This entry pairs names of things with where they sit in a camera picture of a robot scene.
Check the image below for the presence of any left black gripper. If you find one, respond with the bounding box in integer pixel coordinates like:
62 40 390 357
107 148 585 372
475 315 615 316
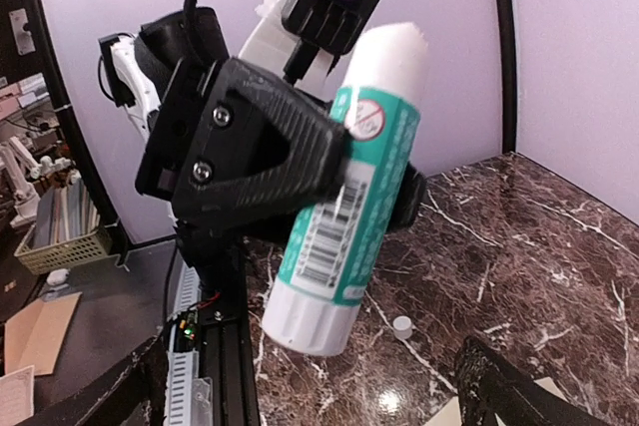
135 58 348 224

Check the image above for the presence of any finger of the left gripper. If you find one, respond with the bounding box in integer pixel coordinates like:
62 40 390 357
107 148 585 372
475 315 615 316
249 166 428 247

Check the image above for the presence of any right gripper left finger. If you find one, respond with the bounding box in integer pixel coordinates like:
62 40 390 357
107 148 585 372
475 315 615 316
22 336 168 425

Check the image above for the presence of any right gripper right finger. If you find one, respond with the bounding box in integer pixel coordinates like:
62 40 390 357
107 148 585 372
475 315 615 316
455 336 604 426

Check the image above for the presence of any cream envelope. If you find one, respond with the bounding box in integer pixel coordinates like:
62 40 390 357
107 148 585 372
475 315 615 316
431 378 570 426

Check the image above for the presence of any green white glue stick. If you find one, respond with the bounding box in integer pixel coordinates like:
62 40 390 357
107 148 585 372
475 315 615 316
262 22 428 356

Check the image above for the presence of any white glue stick cap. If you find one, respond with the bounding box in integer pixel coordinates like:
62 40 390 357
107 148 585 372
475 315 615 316
391 315 414 340

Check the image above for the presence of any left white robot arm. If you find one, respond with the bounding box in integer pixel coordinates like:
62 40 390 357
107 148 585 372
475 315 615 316
100 7 349 269

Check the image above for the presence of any brown cardboard sheet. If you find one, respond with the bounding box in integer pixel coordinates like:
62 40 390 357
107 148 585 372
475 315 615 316
4 292 82 376

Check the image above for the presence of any beige mesh storage basket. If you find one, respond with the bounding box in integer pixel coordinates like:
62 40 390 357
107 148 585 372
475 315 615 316
14 224 113 275

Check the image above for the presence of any white slotted cable duct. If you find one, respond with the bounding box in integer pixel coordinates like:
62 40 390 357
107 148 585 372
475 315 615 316
164 263 213 425

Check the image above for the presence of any black front rail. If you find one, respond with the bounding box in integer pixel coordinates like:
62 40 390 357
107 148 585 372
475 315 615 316
198 243 261 426

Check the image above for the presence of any left black frame post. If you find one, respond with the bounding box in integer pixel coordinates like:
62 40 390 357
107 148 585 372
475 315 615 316
495 0 518 154

